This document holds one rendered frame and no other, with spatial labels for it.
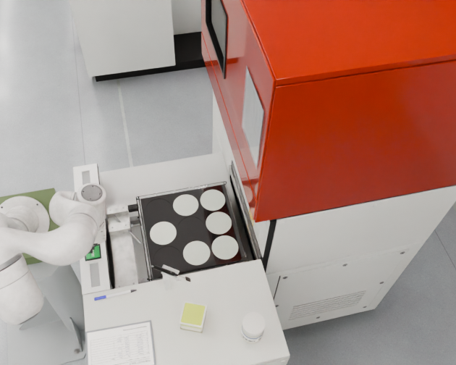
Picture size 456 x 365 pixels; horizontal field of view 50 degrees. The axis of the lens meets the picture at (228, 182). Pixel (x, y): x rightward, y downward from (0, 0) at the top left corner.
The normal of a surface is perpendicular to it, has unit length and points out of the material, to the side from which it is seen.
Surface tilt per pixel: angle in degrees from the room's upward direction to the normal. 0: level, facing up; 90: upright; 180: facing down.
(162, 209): 0
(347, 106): 90
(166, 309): 0
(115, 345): 0
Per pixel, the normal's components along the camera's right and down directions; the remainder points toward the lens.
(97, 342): 0.04, -0.58
